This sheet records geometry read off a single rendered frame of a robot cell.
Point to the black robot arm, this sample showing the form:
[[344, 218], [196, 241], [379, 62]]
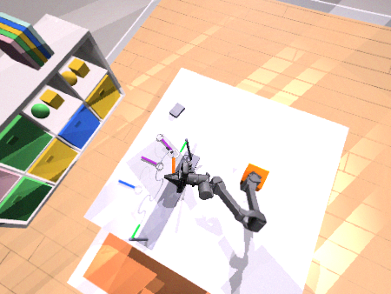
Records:
[[256, 219]]

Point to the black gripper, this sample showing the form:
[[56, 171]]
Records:
[[183, 178]]

